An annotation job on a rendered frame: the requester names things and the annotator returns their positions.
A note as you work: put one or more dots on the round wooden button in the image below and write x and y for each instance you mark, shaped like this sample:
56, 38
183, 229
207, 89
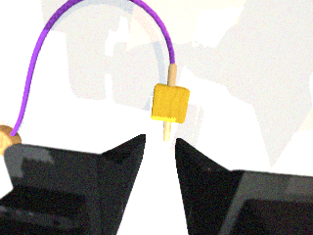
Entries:
7, 139

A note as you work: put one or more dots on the yellow wooden block with hole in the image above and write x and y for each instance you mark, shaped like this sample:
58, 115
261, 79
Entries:
170, 103

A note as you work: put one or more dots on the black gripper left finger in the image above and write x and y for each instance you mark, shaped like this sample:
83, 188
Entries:
106, 180

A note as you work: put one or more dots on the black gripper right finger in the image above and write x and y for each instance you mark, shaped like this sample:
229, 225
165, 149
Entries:
213, 194

